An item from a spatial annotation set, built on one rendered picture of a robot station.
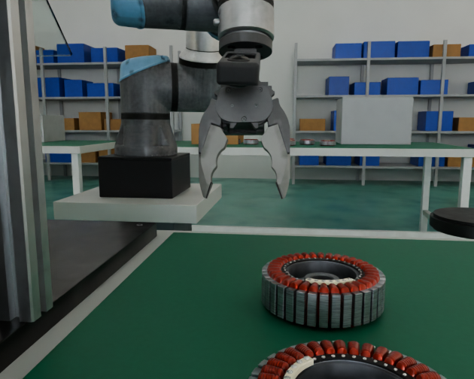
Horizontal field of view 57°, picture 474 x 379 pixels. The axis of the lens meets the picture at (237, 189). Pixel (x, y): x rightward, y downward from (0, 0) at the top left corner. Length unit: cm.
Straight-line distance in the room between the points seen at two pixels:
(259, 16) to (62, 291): 39
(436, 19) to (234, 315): 717
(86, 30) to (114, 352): 758
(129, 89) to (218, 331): 76
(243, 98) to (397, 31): 678
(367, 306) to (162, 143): 75
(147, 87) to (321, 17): 624
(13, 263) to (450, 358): 33
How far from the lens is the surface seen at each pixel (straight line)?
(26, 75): 37
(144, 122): 104
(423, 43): 679
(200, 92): 105
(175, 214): 93
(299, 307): 38
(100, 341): 38
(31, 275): 37
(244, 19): 59
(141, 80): 104
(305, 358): 27
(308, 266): 45
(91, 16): 786
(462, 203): 314
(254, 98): 56
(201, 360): 34
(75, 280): 46
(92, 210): 99
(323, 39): 713
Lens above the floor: 92
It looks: 9 degrees down
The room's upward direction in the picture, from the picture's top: straight up
